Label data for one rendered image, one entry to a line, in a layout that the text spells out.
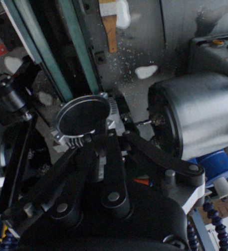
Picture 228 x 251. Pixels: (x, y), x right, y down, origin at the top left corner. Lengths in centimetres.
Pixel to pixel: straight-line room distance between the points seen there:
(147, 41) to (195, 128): 35
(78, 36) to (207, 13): 46
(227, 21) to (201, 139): 51
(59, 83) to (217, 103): 42
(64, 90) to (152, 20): 37
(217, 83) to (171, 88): 12
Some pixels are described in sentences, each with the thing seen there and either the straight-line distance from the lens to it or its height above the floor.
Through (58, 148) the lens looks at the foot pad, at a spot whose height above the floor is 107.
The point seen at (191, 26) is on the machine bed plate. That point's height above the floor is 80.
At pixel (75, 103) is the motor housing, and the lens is 46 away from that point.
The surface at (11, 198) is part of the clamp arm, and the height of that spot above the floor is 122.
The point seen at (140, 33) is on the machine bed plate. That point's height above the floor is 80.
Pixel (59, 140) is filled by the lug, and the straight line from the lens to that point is 35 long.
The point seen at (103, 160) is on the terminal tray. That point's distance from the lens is 37.
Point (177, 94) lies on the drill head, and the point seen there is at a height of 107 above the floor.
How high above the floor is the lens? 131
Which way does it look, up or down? 43 degrees down
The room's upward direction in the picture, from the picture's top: 166 degrees clockwise
